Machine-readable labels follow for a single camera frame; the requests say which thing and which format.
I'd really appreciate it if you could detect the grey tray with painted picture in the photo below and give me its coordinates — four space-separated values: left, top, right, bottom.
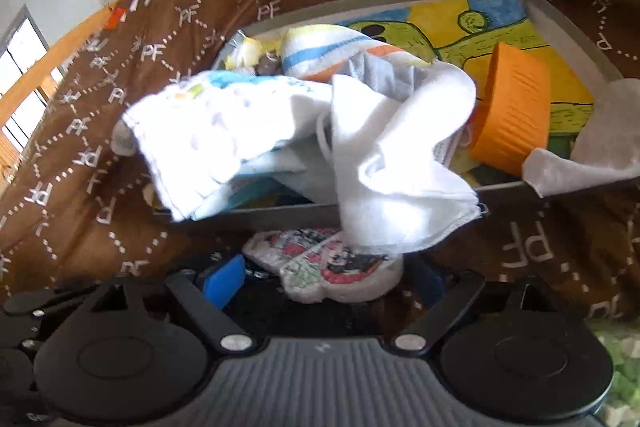
150 0 626 223

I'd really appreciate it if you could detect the yellow packet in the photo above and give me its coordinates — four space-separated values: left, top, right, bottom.
227 34 281 72

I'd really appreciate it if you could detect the window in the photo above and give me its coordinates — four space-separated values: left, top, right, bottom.
0 4 51 80

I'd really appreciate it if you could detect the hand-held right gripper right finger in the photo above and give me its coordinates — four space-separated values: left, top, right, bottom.
392 257 546 355

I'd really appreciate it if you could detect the grey face mask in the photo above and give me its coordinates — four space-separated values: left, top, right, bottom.
345 49 441 100

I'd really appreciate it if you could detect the striped drawstring pouch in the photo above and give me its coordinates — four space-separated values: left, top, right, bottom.
280 24 436 82

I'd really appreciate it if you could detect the orange ribbed container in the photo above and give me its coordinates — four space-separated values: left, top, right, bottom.
467 42 551 178

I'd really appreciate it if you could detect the cartoon printed cloth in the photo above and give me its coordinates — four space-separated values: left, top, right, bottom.
242 229 403 303

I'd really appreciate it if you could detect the white towel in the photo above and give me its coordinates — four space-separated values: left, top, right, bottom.
315 62 486 255

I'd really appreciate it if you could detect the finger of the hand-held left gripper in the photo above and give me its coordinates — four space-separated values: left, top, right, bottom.
2 279 108 315

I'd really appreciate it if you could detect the bag of green candies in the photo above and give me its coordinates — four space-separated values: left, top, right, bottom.
590 322 640 427

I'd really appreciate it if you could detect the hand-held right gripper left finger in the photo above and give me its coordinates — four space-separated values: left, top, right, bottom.
80 252 253 353

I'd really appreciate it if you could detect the wooden bed frame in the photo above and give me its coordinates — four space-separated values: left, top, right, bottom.
0 4 118 192

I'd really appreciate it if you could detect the white soft cloth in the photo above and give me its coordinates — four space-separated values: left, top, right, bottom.
522 79 640 198

